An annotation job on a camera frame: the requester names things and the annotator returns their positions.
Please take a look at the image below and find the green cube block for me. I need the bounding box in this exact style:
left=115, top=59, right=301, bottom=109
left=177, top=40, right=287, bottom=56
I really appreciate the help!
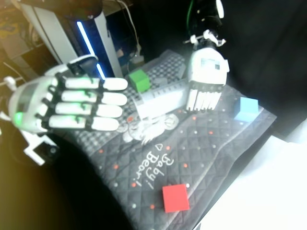
left=128, top=69, right=151, bottom=93

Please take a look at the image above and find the white power strip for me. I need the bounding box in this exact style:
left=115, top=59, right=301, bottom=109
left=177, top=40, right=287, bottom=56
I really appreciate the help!
left=130, top=51, right=146, bottom=65

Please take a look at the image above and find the large clear plastic syringe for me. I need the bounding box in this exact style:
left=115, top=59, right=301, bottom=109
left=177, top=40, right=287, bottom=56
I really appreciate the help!
left=131, top=80, right=192, bottom=120

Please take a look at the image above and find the red cube block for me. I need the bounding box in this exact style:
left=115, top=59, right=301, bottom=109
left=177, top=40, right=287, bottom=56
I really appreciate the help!
left=162, top=184, right=190, bottom=213

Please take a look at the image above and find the white cable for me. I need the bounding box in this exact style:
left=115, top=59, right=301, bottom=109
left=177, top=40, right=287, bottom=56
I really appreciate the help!
left=117, top=0, right=142, bottom=56

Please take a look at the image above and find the blue cube block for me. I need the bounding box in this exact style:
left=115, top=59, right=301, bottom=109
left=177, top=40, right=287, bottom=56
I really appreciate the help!
left=234, top=97, right=259, bottom=122

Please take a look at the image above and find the white tower with blue light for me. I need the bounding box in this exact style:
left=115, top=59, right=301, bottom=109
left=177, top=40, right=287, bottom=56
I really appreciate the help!
left=20, top=0, right=124, bottom=82

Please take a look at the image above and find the grey quilt with bear print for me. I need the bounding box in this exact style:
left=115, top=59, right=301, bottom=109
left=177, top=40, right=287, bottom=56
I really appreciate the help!
left=69, top=49, right=278, bottom=230

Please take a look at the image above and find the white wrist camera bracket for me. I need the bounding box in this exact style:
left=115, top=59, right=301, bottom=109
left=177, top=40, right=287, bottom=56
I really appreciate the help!
left=23, top=130, right=59, bottom=166

